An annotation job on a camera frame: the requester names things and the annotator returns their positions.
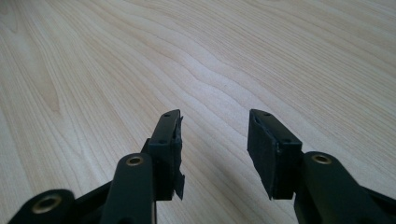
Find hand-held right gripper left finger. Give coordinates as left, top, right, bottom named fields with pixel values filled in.
left=99, top=108, right=186, bottom=224

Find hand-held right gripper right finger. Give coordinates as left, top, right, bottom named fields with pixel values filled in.
left=247, top=108, right=390, bottom=224

